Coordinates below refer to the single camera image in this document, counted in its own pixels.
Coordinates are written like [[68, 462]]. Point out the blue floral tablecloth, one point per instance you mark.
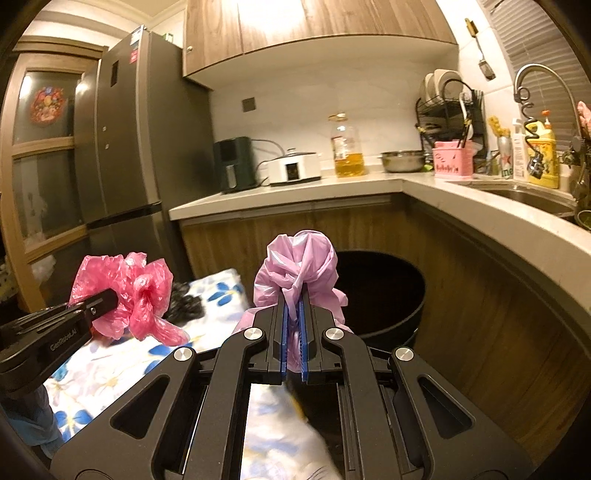
[[111, 369]]

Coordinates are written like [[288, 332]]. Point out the pink plastic bag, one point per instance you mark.
[[138, 290]]

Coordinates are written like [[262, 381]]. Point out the black air fryer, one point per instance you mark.
[[233, 166]]

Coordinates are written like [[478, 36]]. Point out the steel faucet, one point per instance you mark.
[[545, 69]]

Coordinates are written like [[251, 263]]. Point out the window blind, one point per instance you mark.
[[545, 37]]

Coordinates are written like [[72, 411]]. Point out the black dish rack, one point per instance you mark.
[[443, 120]]

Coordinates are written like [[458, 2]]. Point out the wooden base cabinet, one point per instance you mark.
[[485, 300]]

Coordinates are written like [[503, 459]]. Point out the silver drink can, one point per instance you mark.
[[505, 159]]

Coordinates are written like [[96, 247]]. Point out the wooden glass door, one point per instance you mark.
[[41, 194]]

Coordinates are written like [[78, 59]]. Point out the beige kitchen countertop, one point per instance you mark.
[[300, 194]]

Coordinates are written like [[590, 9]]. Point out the person's left forearm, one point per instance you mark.
[[32, 415]]

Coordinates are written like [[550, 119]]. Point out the white plate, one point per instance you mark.
[[436, 83], [449, 81], [427, 85]]

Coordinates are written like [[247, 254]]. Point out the white plastic bag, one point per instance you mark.
[[44, 267]]

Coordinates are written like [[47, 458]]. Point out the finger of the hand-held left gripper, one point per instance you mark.
[[99, 302]]

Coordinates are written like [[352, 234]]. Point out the white electric cooker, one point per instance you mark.
[[295, 170]]

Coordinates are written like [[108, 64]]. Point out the yellow detergent bottle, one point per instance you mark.
[[547, 157]]

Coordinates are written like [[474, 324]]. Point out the steel sink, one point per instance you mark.
[[531, 196]]

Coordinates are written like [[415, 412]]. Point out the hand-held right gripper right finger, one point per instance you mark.
[[303, 346]]

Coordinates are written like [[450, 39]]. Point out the red round door decoration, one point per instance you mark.
[[47, 105]]

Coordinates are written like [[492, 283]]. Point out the hanging metal spatula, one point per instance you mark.
[[485, 67]]

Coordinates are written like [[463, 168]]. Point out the pink cloth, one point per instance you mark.
[[584, 117]]

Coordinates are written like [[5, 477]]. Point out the cooking oil bottle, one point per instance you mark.
[[347, 152]]

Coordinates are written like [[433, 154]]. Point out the dark steel refrigerator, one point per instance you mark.
[[138, 161]]

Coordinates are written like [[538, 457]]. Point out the wooden upper cabinet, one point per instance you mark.
[[300, 27]]

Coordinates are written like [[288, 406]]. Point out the black trash bin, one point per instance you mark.
[[383, 295]]

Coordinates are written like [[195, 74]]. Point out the yellow flower sprig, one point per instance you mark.
[[498, 125]]

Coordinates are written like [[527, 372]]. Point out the pink utensil holder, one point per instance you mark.
[[452, 161]]

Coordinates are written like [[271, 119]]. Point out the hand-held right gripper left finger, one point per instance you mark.
[[283, 346]]

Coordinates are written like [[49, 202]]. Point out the dark wall switch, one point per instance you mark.
[[249, 104]]

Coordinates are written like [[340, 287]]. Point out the lilac plastic bag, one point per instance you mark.
[[300, 258]]

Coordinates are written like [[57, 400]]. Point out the white bottle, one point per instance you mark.
[[519, 157]]

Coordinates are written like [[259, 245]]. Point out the steel basin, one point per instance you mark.
[[402, 162]]

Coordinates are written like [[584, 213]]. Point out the small black plastic bag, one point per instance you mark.
[[184, 304]]

